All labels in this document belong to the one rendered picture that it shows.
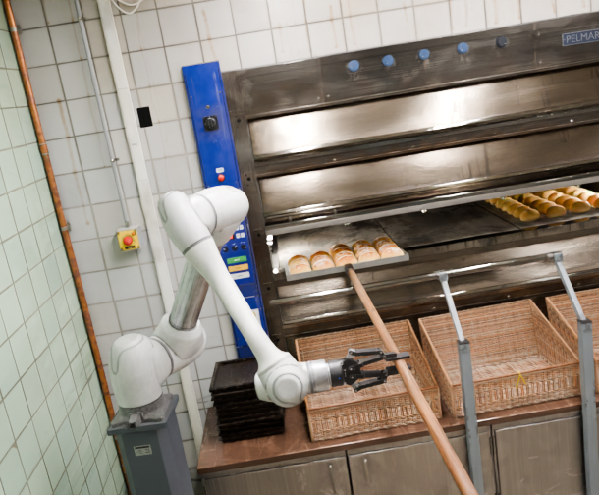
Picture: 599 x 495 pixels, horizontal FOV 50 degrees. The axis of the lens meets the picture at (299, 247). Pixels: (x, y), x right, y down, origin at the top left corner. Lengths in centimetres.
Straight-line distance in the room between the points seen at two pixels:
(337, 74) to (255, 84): 36
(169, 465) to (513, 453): 141
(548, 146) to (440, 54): 65
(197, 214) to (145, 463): 91
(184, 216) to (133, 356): 56
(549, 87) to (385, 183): 84
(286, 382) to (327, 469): 119
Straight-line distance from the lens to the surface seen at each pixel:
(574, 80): 320
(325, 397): 308
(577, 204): 345
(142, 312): 311
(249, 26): 289
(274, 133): 289
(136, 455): 235
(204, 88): 286
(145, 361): 224
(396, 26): 295
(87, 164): 300
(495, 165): 307
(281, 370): 166
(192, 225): 188
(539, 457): 299
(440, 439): 152
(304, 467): 278
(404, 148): 296
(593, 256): 336
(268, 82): 289
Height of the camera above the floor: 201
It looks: 14 degrees down
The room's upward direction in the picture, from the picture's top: 9 degrees counter-clockwise
